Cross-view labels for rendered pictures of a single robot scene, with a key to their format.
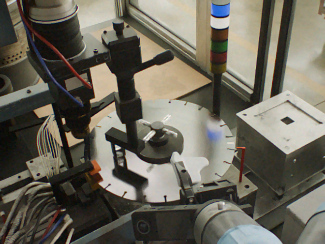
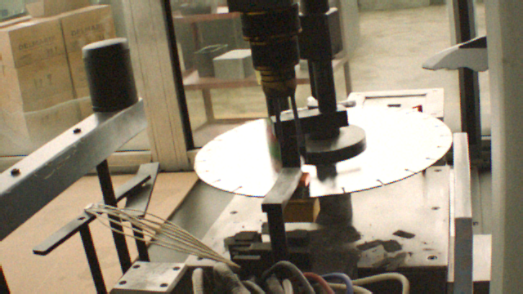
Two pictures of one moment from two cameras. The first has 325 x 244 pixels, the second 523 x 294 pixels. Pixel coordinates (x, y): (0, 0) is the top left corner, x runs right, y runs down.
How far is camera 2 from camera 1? 0.71 m
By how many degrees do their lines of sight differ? 42
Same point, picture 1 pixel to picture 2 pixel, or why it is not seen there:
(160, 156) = (355, 140)
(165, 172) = (384, 149)
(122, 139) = (310, 114)
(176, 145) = (353, 128)
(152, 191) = (406, 163)
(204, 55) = (171, 142)
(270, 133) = not seen: hidden behind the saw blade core
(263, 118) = not seen: hidden behind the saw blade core
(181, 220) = not seen: outside the picture
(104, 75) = (33, 229)
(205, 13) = (158, 71)
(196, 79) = (179, 178)
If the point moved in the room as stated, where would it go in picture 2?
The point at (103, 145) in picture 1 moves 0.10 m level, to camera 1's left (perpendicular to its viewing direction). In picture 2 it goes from (252, 176) to (185, 209)
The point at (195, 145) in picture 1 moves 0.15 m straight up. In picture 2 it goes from (369, 126) to (357, 15)
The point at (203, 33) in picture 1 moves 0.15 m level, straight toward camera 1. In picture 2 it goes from (159, 106) to (197, 115)
